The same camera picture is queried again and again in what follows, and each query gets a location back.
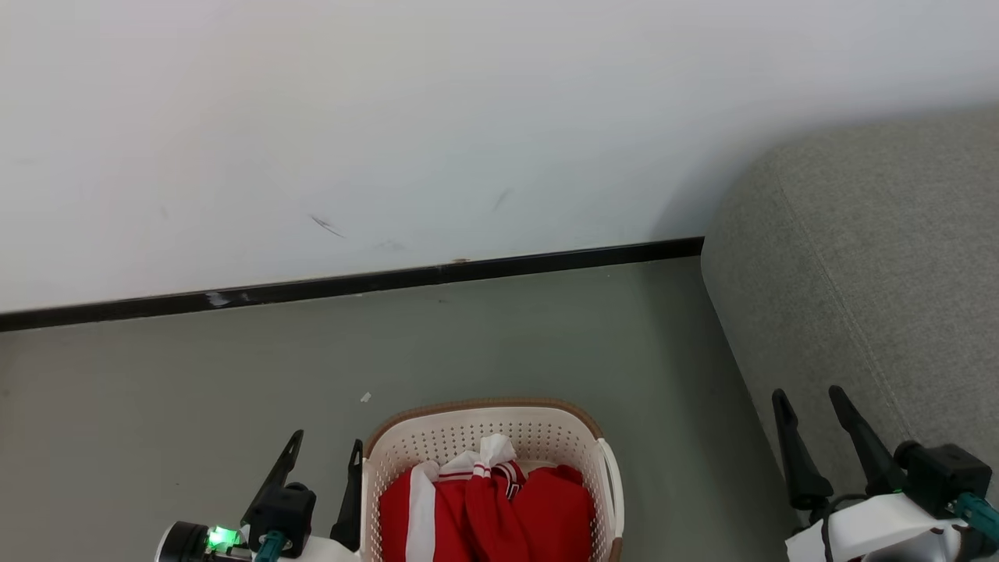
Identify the thin black right gripper cable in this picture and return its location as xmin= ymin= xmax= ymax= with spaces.
xmin=810 ymin=493 xmax=869 ymax=562

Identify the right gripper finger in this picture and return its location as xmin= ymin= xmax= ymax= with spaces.
xmin=771 ymin=387 xmax=835 ymax=513
xmin=828 ymin=384 xmax=911 ymax=499

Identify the grey fabric sofa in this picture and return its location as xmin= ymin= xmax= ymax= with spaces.
xmin=700 ymin=105 xmax=999 ymax=541

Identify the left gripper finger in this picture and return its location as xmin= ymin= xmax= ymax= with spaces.
xmin=329 ymin=439 xmax=364 ymax=552
xmin=240 ymin=429 xmax=305 ymax=525

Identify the right camera cable teal plug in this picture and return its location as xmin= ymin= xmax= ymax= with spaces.
xmin=953 ymin=491 xmax=999 ymax=544

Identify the cream perforated laundry basket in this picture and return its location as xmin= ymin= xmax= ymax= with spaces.
xmin=360 ymin=397 xmax=626 ymax=562

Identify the red garment with striped collar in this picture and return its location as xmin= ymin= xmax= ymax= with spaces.
xmin=437 ymin=434 xmax=596 ymax=562

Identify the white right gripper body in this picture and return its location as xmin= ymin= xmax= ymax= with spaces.
xmin=784 ymin=493 xmax=966 ymax=562

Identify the black wall baseboard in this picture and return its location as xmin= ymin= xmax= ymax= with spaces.
xmin=0 ymin=237 xmax=706 ymax=333

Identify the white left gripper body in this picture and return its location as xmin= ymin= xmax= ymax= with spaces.
xmin=155 ymin=521 xmax=361 ymax=562

